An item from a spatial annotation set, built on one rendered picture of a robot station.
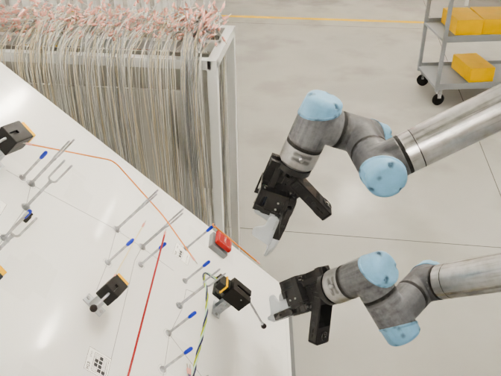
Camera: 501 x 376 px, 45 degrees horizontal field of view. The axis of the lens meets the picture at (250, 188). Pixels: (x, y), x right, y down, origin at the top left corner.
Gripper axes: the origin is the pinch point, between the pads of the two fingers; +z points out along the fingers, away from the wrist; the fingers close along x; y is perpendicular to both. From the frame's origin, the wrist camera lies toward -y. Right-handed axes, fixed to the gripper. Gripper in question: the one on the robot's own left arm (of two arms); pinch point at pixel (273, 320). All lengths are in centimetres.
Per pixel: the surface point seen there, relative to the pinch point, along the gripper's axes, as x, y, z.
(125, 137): -5, 71, 44
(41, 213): 50, 32, 4
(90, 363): 51, 0, -4
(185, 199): -22, 49, 45
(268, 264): -129, 37, 119
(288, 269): -134, 31, 111
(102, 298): 47.1, 10.9, -7.1
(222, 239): -2.5, 24.2, 11.7
